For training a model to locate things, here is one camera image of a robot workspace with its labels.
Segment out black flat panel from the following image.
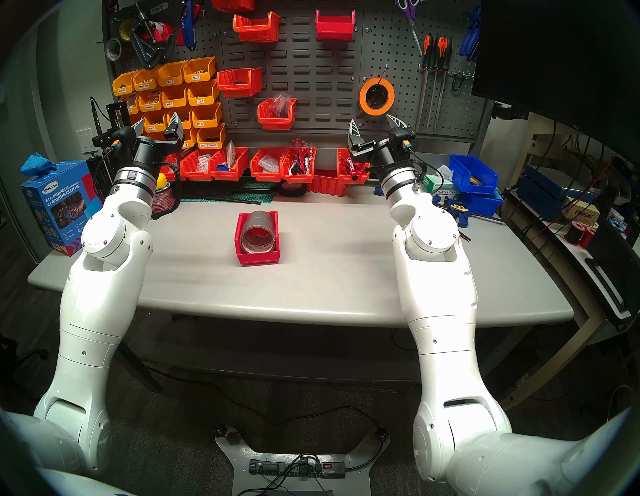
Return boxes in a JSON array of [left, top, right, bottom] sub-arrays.
[[585, 220, 640, 321]]

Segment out yellow bin labelled M3X6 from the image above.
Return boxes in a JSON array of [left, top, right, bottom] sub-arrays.
[[182, 56, 217, 83]]

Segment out yellow bin labelled M3-6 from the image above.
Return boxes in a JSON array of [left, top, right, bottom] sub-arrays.
[[191, 102, 223, 129]]

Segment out yellow bin labelled M3-8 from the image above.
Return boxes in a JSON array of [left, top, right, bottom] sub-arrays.
[[165, 107, 195, 130]]

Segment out orange tape roll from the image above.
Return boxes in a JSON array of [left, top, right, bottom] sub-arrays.
[[358, 77, 396, 117]]

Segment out yellow bin labelled M3X8 BAO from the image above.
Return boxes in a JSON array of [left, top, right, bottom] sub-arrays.
[[133, 68, 161, 92]]

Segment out yellow bin labelled M4-6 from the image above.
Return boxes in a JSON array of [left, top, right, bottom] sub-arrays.
[[160, 85, 191, 109]]

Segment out Kimtech tissue box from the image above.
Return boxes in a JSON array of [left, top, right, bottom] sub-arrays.
[[424, 174, 461, 198]]

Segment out green cutting mat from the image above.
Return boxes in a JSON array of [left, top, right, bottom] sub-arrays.
[[180, 181, 278, 205]]

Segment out blue cloth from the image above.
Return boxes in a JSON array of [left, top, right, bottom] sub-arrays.
[[20, 152, 57, 177]]

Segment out blue plastic bin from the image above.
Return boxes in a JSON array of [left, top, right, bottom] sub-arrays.
[[448, 154, 499, 195], [460, 190, 504, 217]]

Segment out dark grey C-clamp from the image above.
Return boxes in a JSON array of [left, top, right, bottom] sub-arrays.
[[129, 15, 177, 71]]

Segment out orange black screwdriver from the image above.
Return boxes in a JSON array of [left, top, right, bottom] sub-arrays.
[[437, 38, 454, 128], [427, 36, 446, 132], [416, 34, 433, 132]]

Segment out dark blue case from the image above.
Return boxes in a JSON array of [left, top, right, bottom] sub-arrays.
[[517, 165, 583, 221]]

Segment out red storage bin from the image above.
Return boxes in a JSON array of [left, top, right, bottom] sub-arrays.
[[234, 210, 281, 266]]

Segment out yellow bin labelled M4-0.7 HEX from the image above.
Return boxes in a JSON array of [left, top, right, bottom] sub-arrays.
[[196, 123, 227, 150]]

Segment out deep red plastic bin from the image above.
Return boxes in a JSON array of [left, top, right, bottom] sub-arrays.
[[315, 9, 356, 42]]

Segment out black metal stand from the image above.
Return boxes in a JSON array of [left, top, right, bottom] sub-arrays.
[[87, 100, 138, 201]]

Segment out grey pegboard wall panel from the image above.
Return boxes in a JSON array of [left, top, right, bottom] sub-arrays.
[[102, 0, 493, 143]]

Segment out purple scissors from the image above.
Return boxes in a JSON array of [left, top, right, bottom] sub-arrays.
[[396, 0, 423, 56]]

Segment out blue cleaning cloths box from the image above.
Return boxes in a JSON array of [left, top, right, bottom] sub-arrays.
[[20, 160, 103, 257]]

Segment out yellow bin labelled M3X14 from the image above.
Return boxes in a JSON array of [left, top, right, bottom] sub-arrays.
[[112, 71, 140, 97]]

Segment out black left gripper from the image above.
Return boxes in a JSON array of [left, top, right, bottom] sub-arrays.
[[124, 112, 185, 176]]

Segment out red plastic tool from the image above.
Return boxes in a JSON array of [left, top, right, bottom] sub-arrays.
[[145, 22, 176, 43]]

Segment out blue bar clamp yellow label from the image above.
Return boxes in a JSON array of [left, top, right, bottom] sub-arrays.
[[434, 197, 503, 228]]

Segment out black chair base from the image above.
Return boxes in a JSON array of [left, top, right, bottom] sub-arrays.
[[0, 335, 51, 396]]

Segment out yellow bin labelled M3-4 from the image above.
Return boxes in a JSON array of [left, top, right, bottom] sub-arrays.
[[187, 80, 220, 106]]

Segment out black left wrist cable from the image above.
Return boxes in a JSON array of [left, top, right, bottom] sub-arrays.
[[150, 159, 182, 221]]

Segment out Tuofeng cardboard box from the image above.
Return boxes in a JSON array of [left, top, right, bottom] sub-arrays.
[[562, 197, 601, 226]]

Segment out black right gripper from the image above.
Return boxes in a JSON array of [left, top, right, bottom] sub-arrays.
[[348, 114, 418, 173]]

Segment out blue handled pliers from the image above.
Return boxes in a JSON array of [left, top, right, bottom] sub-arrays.
[[459, 5, 482, 61]]

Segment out red handled tool set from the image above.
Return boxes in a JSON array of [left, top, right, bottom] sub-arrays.
[[345, 157, 371, 182]]

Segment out black power strip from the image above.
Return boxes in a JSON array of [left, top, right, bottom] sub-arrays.
[[248, 458, 347, 479]]

